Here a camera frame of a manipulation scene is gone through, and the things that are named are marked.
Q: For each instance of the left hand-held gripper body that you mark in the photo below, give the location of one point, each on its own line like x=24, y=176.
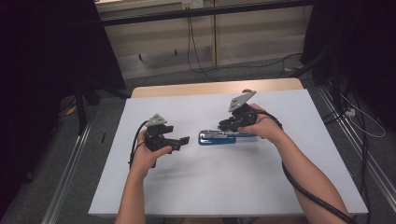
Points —
x=157, y=137

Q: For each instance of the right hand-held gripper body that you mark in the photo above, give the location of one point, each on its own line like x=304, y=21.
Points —
x=241, y=113

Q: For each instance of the blue stapler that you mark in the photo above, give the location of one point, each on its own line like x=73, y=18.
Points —
x=214, y=138

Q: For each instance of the person's left hand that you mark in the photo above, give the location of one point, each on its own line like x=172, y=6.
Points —
x=146, y=158

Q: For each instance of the person's right hand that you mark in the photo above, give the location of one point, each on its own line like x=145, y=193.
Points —
x=264, y=126

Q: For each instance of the wooden table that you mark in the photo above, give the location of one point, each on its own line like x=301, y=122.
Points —
x=193, y=88

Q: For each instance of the small black floor item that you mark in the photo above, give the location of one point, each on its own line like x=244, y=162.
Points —
x=103, y=137

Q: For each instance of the white table board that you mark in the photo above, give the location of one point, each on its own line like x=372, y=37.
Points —
x=218, y=186

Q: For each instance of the beige wooden cabinet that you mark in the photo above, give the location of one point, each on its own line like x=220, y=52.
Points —
x=249, y=40

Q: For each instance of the black metal stand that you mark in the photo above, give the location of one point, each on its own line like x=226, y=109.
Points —
x=81, y=105

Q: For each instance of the white power strip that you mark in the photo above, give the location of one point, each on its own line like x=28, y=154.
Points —
x=350, y=112

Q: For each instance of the black horizontal bar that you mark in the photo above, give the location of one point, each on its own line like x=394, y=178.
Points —
x=199, y=12

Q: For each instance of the black curtain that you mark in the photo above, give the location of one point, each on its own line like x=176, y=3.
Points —
x=358, y=46
x=40, y=77

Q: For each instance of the aluminium floor rail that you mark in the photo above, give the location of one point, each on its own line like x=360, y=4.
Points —
x=358, y=143
x=67, y=174

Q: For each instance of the white wall socket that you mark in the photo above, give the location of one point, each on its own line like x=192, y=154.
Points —
x=192, y=4

